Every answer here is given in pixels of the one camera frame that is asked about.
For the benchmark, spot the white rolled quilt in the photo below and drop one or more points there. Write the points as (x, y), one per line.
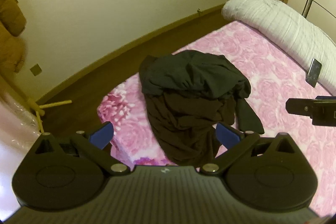
(275, 19)

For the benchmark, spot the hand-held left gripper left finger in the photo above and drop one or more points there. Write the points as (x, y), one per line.
(103, 134)

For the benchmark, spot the smartphone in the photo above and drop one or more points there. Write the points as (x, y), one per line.
(314, 72)

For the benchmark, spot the wooden baseboard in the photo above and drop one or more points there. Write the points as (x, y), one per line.
(126, 48)

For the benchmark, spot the wall socket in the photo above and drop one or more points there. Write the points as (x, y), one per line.
(36, 69)

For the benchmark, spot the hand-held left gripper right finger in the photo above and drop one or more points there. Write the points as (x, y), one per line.
(226, 137)

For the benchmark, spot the brown coat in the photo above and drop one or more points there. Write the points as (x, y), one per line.
(10, 29)

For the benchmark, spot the clear plastic bag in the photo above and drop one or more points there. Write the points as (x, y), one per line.
(15, 124)

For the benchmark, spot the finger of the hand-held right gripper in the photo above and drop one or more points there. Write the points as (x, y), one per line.
(299, 108)

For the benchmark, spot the wooden coat stand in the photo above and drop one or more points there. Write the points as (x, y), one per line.
(34, 106)

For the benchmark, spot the dark brown garment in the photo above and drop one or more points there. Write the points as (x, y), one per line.
(183, 129)

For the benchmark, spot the pink floral blanket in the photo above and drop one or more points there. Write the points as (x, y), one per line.
(275, 61)

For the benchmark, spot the black garment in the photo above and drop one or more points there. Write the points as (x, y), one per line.
(189, 69)

